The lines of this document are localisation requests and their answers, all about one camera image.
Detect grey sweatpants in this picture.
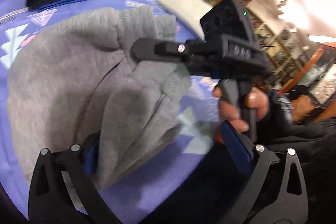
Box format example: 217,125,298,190
7,5,191,189

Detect black jacket sleeve forearm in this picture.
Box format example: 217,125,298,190
257,91,335,223

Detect person's right hand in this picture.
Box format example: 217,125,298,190
213,85,269,133

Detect white quilted mattress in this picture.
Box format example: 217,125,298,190
156,0,213,40

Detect blue patterned bed sheet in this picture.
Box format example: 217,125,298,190
1,0,218,223

